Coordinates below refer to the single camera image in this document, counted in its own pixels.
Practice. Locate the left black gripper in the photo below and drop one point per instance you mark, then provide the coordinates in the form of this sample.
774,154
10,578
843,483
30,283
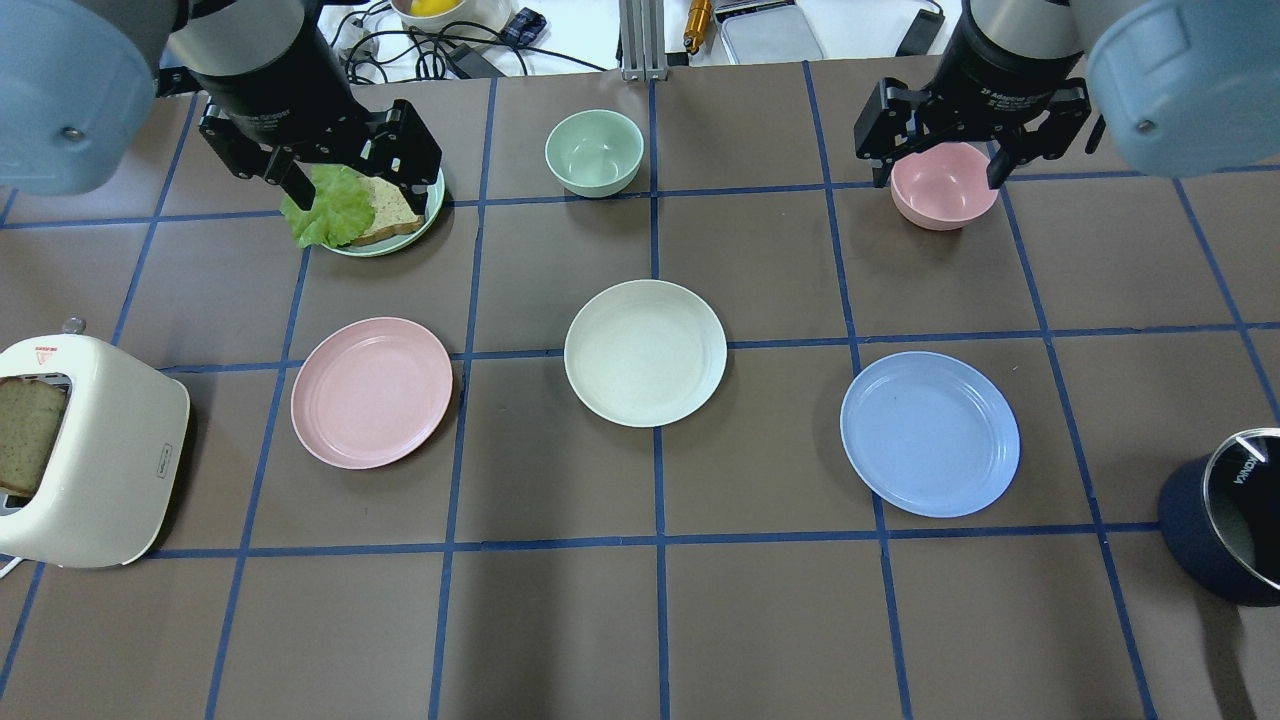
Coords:
268,82

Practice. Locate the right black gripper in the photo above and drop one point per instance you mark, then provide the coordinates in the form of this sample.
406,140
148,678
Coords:
1003,62

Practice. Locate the pink plate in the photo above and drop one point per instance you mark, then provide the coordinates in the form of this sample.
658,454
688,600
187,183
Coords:
371,393

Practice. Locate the blue plate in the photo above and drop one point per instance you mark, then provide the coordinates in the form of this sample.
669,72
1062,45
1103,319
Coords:
930,434

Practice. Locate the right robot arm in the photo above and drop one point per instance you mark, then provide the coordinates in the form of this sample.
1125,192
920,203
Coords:
1184,88

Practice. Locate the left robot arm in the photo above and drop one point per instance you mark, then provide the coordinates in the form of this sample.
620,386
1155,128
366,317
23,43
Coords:
78,79

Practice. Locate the green lettuce leaf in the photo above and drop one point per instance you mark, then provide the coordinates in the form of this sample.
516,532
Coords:
341,212

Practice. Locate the pink bowl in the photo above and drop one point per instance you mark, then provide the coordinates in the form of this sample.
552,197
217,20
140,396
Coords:
944,188

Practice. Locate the bread slice on plate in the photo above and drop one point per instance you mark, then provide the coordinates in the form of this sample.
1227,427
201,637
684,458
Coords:
392,215

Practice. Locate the light green plate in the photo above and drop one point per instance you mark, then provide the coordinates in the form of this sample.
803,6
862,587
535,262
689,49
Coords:
434,201

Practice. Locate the black power adapter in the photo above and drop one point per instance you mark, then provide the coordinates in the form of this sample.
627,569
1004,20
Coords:
467,63

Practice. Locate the beige bowl with fruit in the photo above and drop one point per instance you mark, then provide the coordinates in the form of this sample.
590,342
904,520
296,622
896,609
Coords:
454,17

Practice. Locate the silver metal tray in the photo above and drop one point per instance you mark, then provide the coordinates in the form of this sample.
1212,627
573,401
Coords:
767,32

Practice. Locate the green bowl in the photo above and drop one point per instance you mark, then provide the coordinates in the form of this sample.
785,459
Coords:
595,153

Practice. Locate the orange cylindrical tool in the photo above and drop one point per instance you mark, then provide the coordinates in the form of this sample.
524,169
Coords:
697,23

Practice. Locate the white toaster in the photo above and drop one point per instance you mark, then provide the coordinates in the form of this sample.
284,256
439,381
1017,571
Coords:
110,472

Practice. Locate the cream white plate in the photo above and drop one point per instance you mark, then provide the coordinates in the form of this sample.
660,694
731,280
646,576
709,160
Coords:
645,353

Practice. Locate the bread slice in toaster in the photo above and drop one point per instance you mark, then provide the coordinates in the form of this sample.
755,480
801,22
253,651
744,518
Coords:
31,413

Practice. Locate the aluminium frame post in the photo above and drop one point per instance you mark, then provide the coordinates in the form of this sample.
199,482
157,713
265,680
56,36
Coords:
642,41

